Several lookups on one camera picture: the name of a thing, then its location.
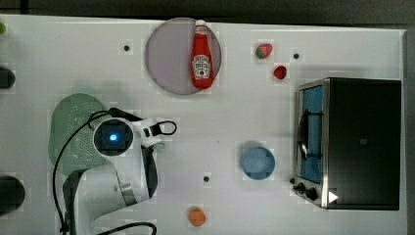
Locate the green perforated colander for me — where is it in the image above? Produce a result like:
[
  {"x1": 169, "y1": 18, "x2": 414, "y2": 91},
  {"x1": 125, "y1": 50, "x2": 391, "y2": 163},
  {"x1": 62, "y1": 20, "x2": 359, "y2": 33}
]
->
[{"x1": 48, "y1": 86, "x2": 107, "y2": 176}]

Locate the black toaster oven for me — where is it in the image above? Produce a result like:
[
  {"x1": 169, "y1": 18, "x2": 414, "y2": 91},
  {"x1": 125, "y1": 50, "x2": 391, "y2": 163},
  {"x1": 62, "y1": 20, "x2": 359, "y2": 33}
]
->
[{"x1": 290, "y1": 77, "x2": 402, "y2": 211}]

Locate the black cylinder post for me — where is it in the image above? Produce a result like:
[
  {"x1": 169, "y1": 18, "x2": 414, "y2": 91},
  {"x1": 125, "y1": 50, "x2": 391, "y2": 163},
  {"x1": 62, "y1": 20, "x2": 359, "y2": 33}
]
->
[{"x1": 0, "y1": 67, "x2": 16, "y2": 89}]

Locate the small red tomato toy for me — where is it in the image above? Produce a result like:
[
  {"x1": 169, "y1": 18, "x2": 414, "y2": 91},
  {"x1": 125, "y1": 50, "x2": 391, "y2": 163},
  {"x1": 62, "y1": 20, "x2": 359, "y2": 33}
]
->
[{"x1": 273, "y1": 66, "x2": 288, "y2": 79}]

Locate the black cylinder cup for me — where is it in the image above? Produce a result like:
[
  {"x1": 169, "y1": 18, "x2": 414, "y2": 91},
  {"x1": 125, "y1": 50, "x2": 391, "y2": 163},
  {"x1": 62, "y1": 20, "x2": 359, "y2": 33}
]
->
[{"x1": 0, "y1": 175, "x2": 25, "y2": 216}]

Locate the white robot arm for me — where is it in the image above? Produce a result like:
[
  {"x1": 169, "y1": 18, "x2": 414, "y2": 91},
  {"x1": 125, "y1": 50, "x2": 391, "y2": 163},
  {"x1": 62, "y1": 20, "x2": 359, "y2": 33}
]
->
[{"x1": 63, "y1": 108, "x2": 162, "y2": 235}]

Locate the red green strawberry toy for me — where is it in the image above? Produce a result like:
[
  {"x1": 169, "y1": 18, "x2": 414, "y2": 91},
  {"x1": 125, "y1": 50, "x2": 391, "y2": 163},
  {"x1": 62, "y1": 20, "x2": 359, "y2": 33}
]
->
[{"x1": 255, "y1": 43, "x2": 273, "y2": 60}]

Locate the red ketchup bottle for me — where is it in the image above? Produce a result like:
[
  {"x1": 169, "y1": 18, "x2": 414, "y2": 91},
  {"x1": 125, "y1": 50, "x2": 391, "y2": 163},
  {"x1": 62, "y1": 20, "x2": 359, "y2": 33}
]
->
[{"x1": 190, "y1": 20, "x2": 213, "y2": 89}]

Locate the orange fruit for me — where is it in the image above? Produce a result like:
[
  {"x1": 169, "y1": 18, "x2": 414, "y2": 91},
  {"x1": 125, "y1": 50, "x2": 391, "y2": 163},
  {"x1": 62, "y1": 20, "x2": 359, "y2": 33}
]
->
[{"x1": 188, "y1": 208, "x2": 207, "y2": 227}]

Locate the blue bowl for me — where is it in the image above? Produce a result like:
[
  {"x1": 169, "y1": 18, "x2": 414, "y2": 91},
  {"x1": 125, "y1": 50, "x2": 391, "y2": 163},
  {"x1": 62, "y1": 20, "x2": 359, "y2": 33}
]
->
[{"x1": 241, "y1": 147, "x2": 276, "y2": 180}]

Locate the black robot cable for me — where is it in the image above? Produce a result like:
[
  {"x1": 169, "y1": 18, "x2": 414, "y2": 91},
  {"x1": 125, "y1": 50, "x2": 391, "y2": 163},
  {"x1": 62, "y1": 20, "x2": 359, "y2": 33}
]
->
[{"x1": 52, "y1": 110, "x2": 179, "y2": 235}]

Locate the grey round plate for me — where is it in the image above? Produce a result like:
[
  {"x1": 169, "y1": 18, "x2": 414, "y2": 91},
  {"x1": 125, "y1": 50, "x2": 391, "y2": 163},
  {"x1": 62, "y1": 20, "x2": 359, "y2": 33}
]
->
[{"x1": 144, "y1": 17, "x2": 223, "y2": 96}]

